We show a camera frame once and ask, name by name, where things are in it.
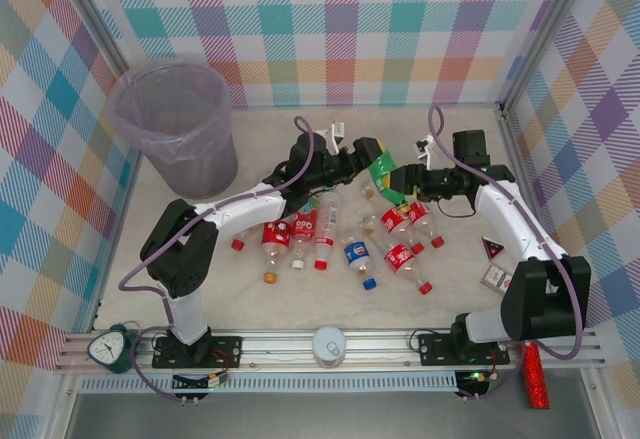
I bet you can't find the green plastic bottle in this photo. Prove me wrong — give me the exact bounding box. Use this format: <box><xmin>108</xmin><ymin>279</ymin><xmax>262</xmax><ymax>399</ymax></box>
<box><xmin>368</xmin><ymin>151</ymin><xmax>419</xmax><ymax>213</ymax></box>

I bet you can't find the clear bottle with red cap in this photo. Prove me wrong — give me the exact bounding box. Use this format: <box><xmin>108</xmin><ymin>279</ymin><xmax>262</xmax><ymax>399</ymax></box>
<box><xmin>313</xmin><ymin>191</ymin><xmax>347</xmax><ymax>271</ymax></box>

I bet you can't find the red-label bottle with orange cap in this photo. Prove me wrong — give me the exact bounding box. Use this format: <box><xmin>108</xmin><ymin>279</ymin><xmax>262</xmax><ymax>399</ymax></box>
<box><xmin>259</xmin><ymin>218</ymin><xmax>295</xmax><ymax>285</ymax></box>

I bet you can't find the blue-label bottle with blue cap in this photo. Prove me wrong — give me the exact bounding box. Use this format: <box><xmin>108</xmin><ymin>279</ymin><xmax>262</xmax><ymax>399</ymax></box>
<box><xmin>342</xmin><ymin>233</ymin><xmax>379</xmax><ymax>292</ymax></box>

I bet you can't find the purple trash bin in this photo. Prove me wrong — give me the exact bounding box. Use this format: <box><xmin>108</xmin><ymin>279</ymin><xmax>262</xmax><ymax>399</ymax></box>
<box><xmin>106</xmin><ymin>61</ymin><xmax>240</xmax><ymax>199</ymax></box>

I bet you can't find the red triangle card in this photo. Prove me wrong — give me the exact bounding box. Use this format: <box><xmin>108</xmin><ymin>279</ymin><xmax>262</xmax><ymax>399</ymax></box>
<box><xmin>481</xmin><ymin>236</ymin><xmax>505</xmax><ymax>262</ymax></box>

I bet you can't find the playing card box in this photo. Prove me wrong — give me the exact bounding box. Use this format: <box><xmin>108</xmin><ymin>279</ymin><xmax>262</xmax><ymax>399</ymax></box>
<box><xmin>479</xmin><ymin>262</ymin><xmax>514</xmax><ymax>293</ymax></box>

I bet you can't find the silver tin can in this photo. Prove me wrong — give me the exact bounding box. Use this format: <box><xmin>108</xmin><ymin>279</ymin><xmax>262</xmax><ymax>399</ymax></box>
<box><xmin>311</xmin><ymin>326</ymin><xmax>349</xmax><ymax>369</ymax></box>

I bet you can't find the small black controller board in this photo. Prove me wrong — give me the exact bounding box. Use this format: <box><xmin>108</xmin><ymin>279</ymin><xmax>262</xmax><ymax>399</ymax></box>
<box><xmin>171</xmin><ymin>371</ymin><xmax>231</xmax><ymax>391</ymax></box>
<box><xmin>455</xmin><ymin>369</ymin><xmax>494</xmax><ymax>396</ymax></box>

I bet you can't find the red glitter tube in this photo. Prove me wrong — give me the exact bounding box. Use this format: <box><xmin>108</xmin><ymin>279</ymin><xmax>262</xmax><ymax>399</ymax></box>
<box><xmin>519</xmin><ymin>341</ymin><xmax>551</xmax><ymax>410</ymax></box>

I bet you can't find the green alarm clock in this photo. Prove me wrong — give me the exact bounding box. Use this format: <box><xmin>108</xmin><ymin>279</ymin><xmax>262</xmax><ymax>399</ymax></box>
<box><xmin>86</xmin><ymin>323</ymin><xmax>134</xmax><ymax>375</ymax></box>

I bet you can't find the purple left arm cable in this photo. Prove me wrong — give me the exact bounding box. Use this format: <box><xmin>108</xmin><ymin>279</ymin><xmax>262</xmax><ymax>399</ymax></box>
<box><xmin>118</xmin><ymin>115</ymin><xmax>317</xmax><ymax>333</ymax></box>

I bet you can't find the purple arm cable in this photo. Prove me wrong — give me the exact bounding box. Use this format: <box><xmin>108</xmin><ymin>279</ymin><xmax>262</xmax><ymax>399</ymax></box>
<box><xmin>118</xmin><ymin>115</ymin><xmax>317</xmax><ymax>333</ymax></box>
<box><xmin>428</xmin><ymin>105</ymin><xmax>586</xmax><ymax>360</ymax></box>

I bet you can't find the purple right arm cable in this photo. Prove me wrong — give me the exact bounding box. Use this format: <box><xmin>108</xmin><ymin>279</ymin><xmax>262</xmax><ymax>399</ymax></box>
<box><xmin>428</xmin><ymin>105</ymin><xmax>586</xmax><ymax>360</ymax></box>

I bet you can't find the aluminium side rail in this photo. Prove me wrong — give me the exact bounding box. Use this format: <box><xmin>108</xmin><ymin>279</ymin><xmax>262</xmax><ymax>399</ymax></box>
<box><xmin>497</xmin><ymin>103</ymin><xmax>539</xmax><ymax>200</ymax></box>

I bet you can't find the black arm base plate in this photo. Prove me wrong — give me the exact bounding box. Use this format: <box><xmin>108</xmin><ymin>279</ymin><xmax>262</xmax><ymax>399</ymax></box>
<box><xmin>417</xmin><ymin>332</ymin><xmax>511</xmax><ymax>366</ymax></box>
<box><xmin>151</xmin><ymin>334</ymin><xmax>244</xmax><ymax>370</ymax></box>

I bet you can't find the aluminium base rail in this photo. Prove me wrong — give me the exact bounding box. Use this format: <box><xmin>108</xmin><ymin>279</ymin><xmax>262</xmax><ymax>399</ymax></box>
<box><xmin>54</xmin><ymin>329</ymin><xmax>606</xmax><ymax>374</ymax></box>

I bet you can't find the aluminium frame post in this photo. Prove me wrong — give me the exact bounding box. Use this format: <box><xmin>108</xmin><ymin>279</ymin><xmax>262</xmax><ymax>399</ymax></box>
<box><xmin>47</xmin><ymin>0</ymin><xmax>132</xmax><ymax>78</ymax></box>
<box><xmin>496</xmin><ymin>0</ymin><xmax>600</xmax><ymax>110</ymax></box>

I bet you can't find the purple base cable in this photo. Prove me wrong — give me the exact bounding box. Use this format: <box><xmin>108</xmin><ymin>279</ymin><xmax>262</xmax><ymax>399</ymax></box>
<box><xmin>128</xmin><ymin>326</ymin><xmax>201</xmax><ymax>406</ymax></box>
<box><xmin>457</xmin><ymin>356</ymin><xmax>525</xmax><ymax>404</ymax></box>

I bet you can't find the slotted white cable duct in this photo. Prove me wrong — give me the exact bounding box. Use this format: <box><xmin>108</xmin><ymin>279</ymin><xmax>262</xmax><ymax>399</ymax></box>
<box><xmin>78</xmin><ymin>371</ymin><xmax>460</xmax><ymax>395</ymax></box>

